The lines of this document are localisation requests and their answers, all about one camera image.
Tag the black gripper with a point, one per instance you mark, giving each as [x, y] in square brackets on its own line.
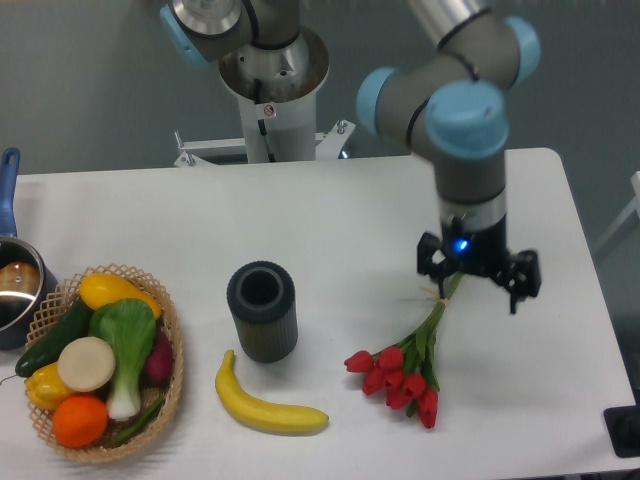
[482, 253]

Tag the red tulip bouquet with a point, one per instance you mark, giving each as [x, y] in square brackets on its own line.
[405, 371]

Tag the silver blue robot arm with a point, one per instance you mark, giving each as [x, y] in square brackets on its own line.
[450, 112]

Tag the dark grey ribbed vase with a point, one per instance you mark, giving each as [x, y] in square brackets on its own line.
[262, 300]

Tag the black device at table edge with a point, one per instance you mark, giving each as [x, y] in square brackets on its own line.
[623, 429]

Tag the yellow banana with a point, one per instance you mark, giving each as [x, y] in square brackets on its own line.
[262, 415]

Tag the purple sweet potato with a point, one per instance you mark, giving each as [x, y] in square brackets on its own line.
[158, 366]

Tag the green bok choy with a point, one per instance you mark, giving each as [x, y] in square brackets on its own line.
[128, 326]

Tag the green bean pod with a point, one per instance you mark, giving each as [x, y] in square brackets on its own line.
[148, 415]

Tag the yellow squash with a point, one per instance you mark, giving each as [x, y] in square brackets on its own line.
[100, 289]

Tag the green cucumber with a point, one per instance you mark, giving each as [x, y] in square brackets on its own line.
[73, 325]

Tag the beige round bun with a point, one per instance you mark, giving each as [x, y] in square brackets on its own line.
[86, 364]

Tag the woven wicker basket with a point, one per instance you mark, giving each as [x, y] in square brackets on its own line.
[53, 308]

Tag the orange fruit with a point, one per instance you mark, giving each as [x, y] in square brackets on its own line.
[79, 421]

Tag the yellow bell pepper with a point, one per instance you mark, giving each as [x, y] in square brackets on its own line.
[45, 388]

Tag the white frame at right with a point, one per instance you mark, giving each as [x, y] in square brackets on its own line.
[622, 225]

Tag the blue handled saucepan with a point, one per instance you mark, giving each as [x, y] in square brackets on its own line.
[25, 279]

